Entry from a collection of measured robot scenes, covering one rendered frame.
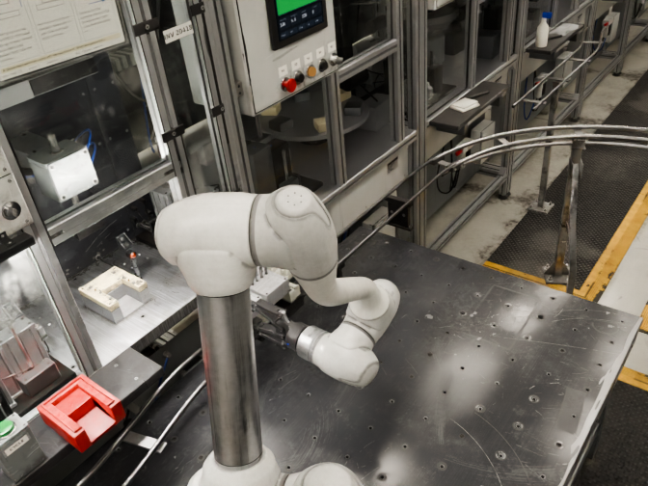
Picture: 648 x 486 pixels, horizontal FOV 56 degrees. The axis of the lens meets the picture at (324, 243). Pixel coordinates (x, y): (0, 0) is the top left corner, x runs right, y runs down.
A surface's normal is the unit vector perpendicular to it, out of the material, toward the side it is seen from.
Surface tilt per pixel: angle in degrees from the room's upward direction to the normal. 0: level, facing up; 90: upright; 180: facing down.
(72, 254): 90
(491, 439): 0
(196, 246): 81
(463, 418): 0
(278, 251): 98
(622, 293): 0
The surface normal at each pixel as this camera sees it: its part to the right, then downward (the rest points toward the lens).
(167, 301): -0.09, -0.82
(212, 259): -0.15, 0.40
